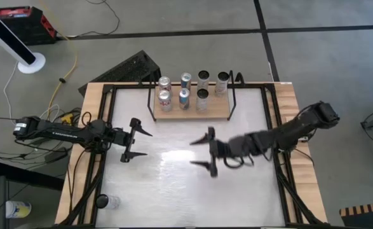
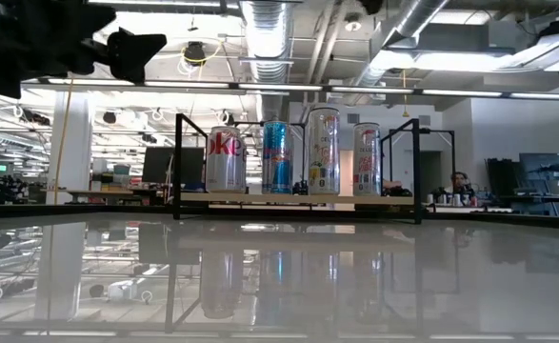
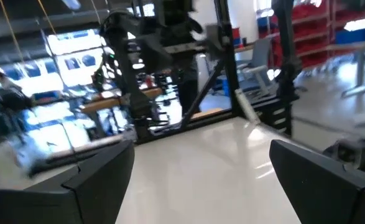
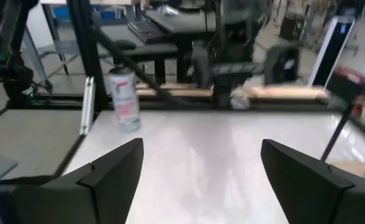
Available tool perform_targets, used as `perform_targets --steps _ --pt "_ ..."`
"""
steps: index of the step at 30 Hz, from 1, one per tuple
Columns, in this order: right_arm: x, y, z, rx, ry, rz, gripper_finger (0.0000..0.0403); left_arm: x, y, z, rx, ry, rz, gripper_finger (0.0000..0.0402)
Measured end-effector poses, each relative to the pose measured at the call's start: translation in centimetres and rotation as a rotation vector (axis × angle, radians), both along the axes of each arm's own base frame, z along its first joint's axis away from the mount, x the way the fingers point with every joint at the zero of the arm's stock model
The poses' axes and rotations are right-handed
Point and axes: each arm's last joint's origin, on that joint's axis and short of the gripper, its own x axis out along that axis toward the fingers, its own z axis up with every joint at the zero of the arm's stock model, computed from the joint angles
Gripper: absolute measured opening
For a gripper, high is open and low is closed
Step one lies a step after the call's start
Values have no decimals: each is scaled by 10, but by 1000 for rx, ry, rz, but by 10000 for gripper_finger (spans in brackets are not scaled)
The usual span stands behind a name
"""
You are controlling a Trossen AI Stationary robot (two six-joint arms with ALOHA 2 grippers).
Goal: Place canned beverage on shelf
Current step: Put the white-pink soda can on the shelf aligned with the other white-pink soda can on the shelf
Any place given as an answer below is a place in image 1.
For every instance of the gray metal mounting plate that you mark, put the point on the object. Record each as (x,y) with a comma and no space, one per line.
(305,138)

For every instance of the white Celsius Peach Vibe can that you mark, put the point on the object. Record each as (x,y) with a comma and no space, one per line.
(110,202)
(221,87)

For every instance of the white tower fan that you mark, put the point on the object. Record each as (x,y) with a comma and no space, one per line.
(30,63)

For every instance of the black orange striped mat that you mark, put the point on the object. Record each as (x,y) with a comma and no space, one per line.
(370,219)

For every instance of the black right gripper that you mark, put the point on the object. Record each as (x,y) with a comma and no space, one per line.
(226,149)

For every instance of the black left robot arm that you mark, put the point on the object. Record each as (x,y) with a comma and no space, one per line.
(62,133)

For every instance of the white yellow plastic canister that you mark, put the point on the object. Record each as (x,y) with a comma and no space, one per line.
(17,210)

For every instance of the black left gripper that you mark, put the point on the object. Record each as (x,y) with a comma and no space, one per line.
(121,137)

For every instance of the blue silver Red Bull can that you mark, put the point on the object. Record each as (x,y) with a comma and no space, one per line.
(184,100)
(185,81)

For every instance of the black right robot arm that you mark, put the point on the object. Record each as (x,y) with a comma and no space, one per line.
(288,135)

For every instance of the black aluminium table frame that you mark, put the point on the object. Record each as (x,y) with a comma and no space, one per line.
(126,86)

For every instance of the silver Diet Coke can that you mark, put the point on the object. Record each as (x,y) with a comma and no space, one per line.
(165,82)
(165,100)

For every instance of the black red tool case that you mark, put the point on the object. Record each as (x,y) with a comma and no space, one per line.
(24,28)

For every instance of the yellow power plug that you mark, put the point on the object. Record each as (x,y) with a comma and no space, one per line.
(67,117)

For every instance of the black perforated metal stand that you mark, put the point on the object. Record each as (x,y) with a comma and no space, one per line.
(126,70)

